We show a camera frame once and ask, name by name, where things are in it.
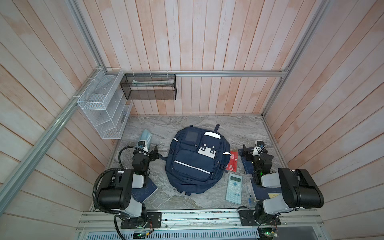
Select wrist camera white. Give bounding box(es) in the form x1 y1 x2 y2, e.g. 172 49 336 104
138 140 149 154
253 140 265 156

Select aluminium front rail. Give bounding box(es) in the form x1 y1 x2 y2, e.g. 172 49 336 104
74 208 326 240

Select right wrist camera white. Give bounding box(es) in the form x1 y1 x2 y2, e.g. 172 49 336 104
253 140 265 156

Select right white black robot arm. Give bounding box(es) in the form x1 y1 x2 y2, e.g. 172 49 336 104
239 141 325 225

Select blue notebook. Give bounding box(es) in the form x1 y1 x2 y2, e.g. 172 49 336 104
238 149 254 175
251 178 282 201
132 178 158 203

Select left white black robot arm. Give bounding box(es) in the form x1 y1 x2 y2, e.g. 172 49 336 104
92 146 162 229

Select light blue calculator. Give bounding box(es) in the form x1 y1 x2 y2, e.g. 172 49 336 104
226 174 243 205

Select black mesh wall basket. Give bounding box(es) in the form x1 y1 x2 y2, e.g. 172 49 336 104
120 73 177 101

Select white wire mesh shelf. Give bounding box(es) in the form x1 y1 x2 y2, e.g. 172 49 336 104
78 68 133 140

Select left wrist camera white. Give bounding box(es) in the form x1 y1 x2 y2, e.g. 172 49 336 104
138 140 149 154

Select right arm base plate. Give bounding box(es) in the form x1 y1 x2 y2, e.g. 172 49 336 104
238 209 281 227

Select light teal pencil pouch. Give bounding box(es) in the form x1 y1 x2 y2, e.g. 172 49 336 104
139 129 152 148

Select red small booklet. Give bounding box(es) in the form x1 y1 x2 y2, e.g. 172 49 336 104
226 151 238 172

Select navy blue student backpack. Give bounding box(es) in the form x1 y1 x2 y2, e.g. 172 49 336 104
165 124 231 196

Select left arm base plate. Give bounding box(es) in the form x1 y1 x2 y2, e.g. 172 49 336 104
121 212 162 230

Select black corrugated cable conduit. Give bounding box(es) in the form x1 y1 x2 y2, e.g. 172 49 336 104
92 145 145 240

